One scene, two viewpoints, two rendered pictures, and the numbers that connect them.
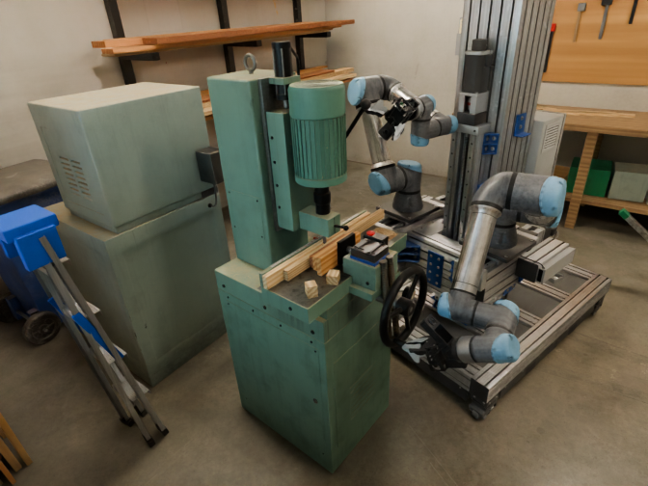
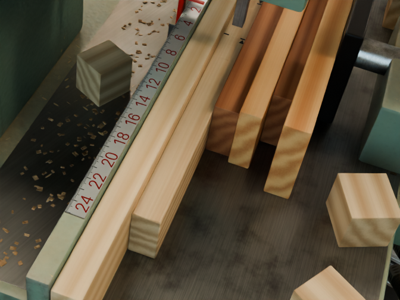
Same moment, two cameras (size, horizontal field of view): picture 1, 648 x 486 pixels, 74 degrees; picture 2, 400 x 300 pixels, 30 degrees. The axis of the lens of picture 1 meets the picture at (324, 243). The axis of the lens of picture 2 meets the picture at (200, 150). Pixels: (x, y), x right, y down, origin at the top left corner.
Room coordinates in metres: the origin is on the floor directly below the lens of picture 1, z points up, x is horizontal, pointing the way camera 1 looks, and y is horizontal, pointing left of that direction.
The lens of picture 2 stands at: (0.96, 0.27, 1.32)
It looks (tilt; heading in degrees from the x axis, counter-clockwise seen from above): 46 degrees down; 329
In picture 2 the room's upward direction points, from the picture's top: 12 degrees clockwise
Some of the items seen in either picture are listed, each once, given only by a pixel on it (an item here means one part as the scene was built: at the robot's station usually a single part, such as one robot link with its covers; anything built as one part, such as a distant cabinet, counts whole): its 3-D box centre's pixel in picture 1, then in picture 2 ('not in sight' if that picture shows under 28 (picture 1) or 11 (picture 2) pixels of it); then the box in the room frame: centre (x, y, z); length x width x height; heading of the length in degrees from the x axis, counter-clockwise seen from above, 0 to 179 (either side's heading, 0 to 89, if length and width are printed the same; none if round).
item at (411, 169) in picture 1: (408, 175); not in sight; (1.95, -0.42, 0.98); 0.13 x 0.12 x 0.14; 119
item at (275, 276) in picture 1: (323, 246); (215, 31); (1.40, 0.00, 0.93); 0.60 x 0.02 x 0.05; 139
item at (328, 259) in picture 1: (339, 253); (318, 67); (1.33, -0.05, 0.94); 0.23 x 0.02 x 0.07; 139
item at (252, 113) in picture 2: (334, 251); (278, 55); (1.36, -0.03, 0.93); 0.22 x 0.02 x 0.06; 139
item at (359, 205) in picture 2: (333, 277); (362, 209); (1.20, -0.02, 0.92); 0.04 x 0.04 x 0.03; 74
